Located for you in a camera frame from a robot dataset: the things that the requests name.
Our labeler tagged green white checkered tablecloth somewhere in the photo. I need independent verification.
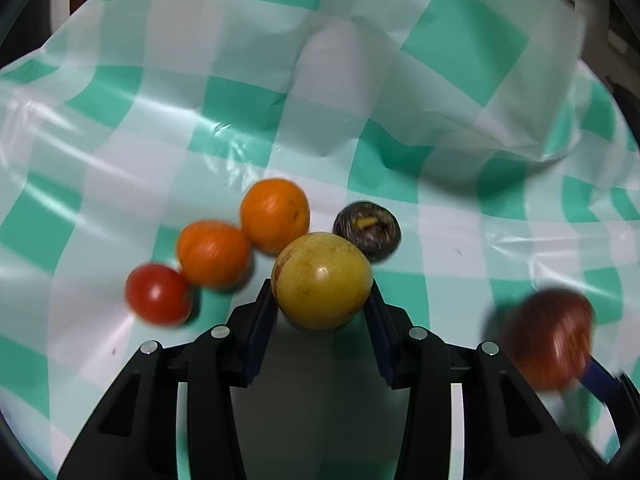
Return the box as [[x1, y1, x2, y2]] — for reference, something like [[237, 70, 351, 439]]
[[1, 0, 639, 477]]

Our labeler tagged large red apple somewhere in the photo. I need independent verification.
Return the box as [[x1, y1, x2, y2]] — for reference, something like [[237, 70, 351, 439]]
[[502, 288, 596, 392]]

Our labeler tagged orange mandarin top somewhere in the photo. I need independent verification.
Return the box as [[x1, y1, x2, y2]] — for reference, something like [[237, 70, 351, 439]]
[[240, 178, 310, 255]]

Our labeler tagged small red tomato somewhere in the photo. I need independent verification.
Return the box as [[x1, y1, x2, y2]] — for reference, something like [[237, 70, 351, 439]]
[[124, 263, 192, 326]]

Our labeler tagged small orange mandarin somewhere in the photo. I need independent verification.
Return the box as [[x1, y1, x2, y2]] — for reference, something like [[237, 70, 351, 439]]
[[176, 220, 252, 289]]

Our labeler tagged yellow round fruit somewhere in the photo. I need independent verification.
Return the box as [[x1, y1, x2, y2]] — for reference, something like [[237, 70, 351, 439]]
[[271, 232, 373, 330]]

